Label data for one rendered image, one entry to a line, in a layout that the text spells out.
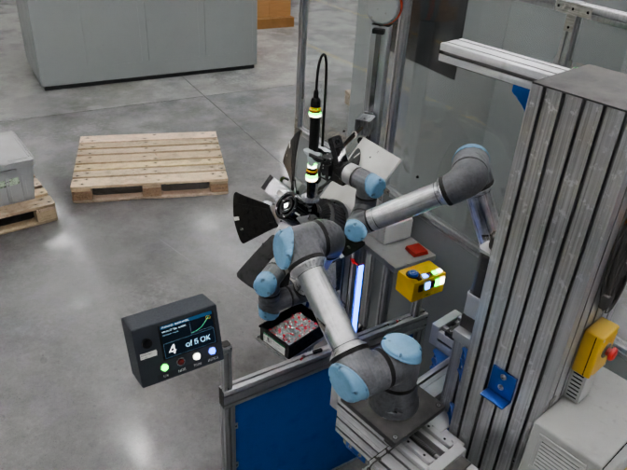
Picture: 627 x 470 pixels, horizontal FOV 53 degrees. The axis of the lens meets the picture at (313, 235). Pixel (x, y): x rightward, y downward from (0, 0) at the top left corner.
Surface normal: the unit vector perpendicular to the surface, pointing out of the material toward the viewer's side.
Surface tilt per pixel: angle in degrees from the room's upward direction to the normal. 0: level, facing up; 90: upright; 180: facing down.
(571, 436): 0
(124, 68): 90
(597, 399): 0
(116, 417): 0
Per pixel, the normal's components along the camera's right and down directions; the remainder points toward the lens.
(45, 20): 0.49, 0.48
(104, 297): 0.05, -0.85
